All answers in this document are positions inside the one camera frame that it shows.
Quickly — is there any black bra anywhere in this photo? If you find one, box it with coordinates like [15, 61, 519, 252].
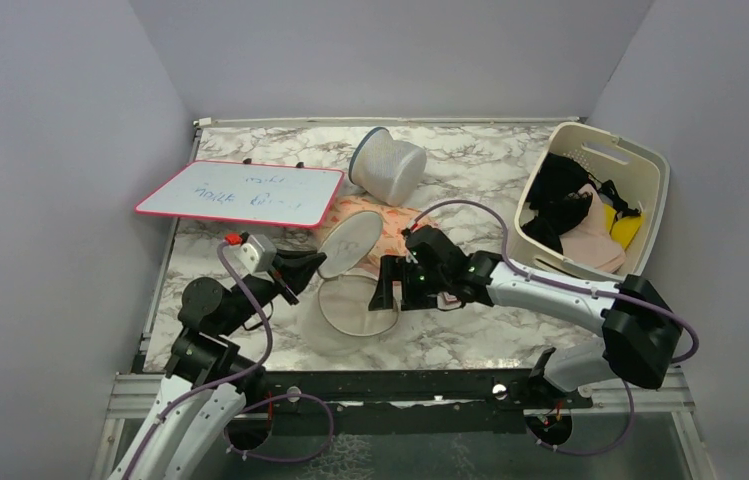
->
[521, 192, 594, 254]

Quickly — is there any cream plastic laundry basket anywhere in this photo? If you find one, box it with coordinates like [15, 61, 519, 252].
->
[508, 122, 670, 280]

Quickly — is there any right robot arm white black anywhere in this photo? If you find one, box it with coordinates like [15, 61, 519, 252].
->
[368, 226, 681, 407]

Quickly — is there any orange tulip print laundry bag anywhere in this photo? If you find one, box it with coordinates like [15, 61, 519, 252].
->
[313, 195, 421, 275]

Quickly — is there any yellow garment in basket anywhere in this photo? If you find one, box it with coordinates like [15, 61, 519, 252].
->
[604, 204, 644, 250]

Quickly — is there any pink framed whiteboard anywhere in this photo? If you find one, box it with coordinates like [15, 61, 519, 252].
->
[134, 161, 345, 228]

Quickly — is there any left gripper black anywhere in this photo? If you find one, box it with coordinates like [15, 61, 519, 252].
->
[220, 248, 328, 335]

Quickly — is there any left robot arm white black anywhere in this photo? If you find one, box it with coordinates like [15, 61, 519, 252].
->
[109, 241, 327, 479]

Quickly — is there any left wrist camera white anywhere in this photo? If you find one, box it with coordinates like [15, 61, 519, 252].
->
[235, 233, 277, 274]

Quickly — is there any black mounting rail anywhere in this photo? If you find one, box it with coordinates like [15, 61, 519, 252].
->
[223, 368, 593, 446]

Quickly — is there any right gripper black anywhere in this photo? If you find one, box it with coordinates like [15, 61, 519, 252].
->
[369, 254, 449, 312]

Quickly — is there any small red white card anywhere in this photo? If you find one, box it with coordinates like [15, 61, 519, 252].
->
[437, 293, 462, 310]

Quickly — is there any white cylindrical mesh laundry bag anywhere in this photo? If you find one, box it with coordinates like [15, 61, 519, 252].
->
[348, 127, 427, 206]

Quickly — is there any black garment in basket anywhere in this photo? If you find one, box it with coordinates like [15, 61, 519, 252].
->
[527, 152, 640, 220]

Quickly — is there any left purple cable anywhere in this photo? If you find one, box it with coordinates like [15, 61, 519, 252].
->
[120, 231, 336, 480]

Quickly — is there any pink garment in basket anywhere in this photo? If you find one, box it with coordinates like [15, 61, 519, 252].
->
[561, 184, 626, 273]

